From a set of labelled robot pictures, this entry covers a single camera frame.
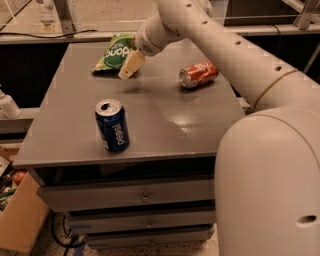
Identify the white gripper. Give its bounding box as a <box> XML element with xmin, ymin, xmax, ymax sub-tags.
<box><xmin>118</xmin><ymin>13</ymin><xmax>182</xmax><ymax>79</ymax></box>

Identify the green rice chip bag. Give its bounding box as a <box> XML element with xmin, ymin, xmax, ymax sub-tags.
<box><xmin>93</xmin><ymin>34</ymin><xmax>136</xmax><ymax>72</ymax></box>

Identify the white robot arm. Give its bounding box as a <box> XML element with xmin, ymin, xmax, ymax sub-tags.
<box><xmin>135</xmin><ymin>0</ymin><xmax>320</xmax><ymax>256</ymax></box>

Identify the blue Pepsi can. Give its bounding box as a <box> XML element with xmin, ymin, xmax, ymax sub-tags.
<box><xmin>95</xmin><ymin>99</ymin><xmax>130</xmax><ymax>152</ymax></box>

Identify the red soda can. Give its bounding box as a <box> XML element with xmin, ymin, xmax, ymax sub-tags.
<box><xmin>179</xmin><ymin>61</ymin><xmax>219</xmax><ymax>89</ymax></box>

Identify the grey drawer cabinet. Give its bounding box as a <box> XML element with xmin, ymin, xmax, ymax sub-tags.
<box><xmin>15</xmin><ymin>40</ymin><xmax>243</xmax><ymax>248</ymax></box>

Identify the white plastic bottle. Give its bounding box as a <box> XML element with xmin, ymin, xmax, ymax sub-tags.
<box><xmin>0</xmin><ymin>90</ymin><xmax>21</xmax><ymax>119</ymax></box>

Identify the red tomato in box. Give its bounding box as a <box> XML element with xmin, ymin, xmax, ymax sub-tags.
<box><xmin>13</xmin><ymin>170</ymin><xmax>27</xmax><ymax>185</ymax></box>

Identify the cardboard box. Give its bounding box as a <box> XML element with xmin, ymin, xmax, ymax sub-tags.
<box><xmin>0</xmin><ymin>145</ymin><xmax>51</xmax><ymax>256</ymax></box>

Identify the black floor cable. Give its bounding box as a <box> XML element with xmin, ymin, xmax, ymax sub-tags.
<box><xmin>49</xmin><ymin>211</ymin><xmax>87</xmax><ymax>256</ymax></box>

